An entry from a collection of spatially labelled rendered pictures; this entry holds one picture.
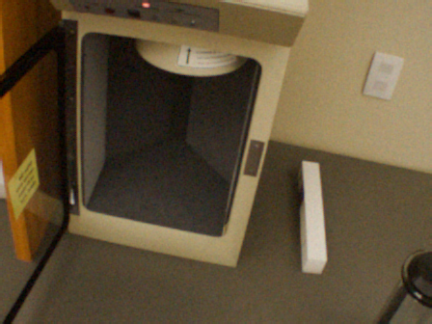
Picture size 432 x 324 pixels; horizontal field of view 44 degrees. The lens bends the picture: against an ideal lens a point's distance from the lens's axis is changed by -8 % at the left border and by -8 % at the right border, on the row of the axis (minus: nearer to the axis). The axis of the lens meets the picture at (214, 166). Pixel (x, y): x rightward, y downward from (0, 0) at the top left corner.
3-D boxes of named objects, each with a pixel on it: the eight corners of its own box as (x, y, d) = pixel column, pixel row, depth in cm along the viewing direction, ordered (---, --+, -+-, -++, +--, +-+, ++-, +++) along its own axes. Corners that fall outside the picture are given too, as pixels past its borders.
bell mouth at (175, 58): (149, 14, 94) (152, -14, 90) (252, 32, 94) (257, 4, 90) (121, 65, 81) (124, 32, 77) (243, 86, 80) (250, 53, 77)
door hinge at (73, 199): (67, 212, 101) (62, 17, 75) (80, 215, 101) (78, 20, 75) (65, 218, 99) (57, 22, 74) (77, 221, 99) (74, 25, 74)
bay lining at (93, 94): (117, 126, 118) (126, -29, 95) (239, 149, 118) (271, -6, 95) (82, 207, 99) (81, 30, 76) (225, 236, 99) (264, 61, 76)
